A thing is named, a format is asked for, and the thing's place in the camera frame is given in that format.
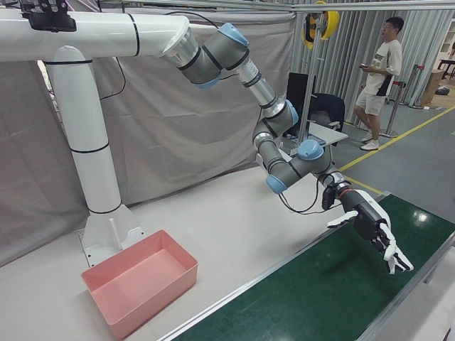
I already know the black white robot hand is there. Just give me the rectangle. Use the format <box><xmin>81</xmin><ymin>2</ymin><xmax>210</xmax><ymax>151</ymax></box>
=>
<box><xmin>326</xmin><ymin>189</ymin><xmax>415</xmax><ymax>275</ymax></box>

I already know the pink plastic basket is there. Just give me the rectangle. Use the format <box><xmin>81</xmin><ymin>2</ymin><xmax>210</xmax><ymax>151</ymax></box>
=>
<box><xmin>81</xmin><ymin>229</ymin><xmax>199</xmax><ymax>340</ymax></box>

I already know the grey desk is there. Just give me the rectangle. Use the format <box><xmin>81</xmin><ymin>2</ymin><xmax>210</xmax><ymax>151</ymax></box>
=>
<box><xmin>280</xmin><ymin>122</ymin><xmax>349</xmax><ymax>168</ymax></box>

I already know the green conveyor belt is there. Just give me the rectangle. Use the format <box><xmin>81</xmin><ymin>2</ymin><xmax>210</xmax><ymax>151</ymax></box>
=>
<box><xmin>156</xmin><ymin>191</ymin><xmax>455</xmax><ymax>341</ymax></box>

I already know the metal barrier stanchion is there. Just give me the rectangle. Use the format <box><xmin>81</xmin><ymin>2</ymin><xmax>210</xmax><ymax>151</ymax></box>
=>
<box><xmin>378</xmin><ymin>80</ymin><xmax>401</xmax><ymax>139</ymax></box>
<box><xmin>408</xmin><ymin>63</ymin><xmax>429</xmax><ymax>109</ymax></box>

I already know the black office chair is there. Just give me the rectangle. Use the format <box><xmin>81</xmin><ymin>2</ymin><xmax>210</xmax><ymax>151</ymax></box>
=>
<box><xmin>309</xmin><ymin>92</ymin><xmax>346</xmax><ymax>133</ymax></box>

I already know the black computer monitor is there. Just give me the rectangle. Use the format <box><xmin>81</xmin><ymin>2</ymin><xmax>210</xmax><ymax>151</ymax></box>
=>
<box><xmin>286</xmin><ymin>72</ymin><xmax>318</xmax><ymax>138</ymax></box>

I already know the cardboard box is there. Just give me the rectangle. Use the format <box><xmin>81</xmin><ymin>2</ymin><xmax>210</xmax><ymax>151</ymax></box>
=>
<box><xmin>421</xmin><ymin>69</ymin><xmax>445</xmax><ymax>107</ymax></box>

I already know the person in beige shirt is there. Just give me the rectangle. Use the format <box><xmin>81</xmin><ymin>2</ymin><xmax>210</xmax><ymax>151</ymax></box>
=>
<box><xmin>354</xmin><ymin>16</ymin><xmax>405</xmax><ymax>152</ymax></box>

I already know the yellow hard hat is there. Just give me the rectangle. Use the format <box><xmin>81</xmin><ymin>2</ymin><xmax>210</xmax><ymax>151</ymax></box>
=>
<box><xmin>301</xmin><ymin>13</ymin><xmax>319</xmax><ymax>50</ymax></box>
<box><xmin>317</xmin><ymin>10</ymin><xmax>341</xmax><ymax>43</ymax></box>

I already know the grey curtain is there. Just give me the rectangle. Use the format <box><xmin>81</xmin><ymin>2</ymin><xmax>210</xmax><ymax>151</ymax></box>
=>
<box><xmin>0</xmin><ymin>0</ymin><xmax>298</xmax><ymax>267</ymax></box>

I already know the white robot torso stand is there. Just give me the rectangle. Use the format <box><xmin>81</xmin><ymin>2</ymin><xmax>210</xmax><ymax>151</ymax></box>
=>
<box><xmin>0</xmin><ymin>10</ymin><xmax>191</xmax><ymax>269</ymax></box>

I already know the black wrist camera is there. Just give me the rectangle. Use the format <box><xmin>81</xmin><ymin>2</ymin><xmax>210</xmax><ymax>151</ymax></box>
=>
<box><xmin>321</xmin><ymin>183</ymin><xmax>338</xmax><ymax>211</ymax></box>

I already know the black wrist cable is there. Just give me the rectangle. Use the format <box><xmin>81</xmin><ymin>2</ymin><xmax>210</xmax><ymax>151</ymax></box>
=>
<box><xmin>277</xmin><ymin>173</ymin><xmax>321</xmax><ymax>215</ymax></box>

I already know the aluminium cell frame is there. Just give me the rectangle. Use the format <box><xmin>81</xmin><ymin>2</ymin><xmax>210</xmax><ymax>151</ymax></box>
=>
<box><xmin>99</xmin><ymin>0</ymin><xmax>455</xmax><ymax>143</ymax></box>

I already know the black head camera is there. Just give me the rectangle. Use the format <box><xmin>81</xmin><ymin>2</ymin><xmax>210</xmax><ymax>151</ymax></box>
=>
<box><xmin>19</xmin><ymin>0</ymin><xmax>77</xmax><ymax>33</ymax></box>

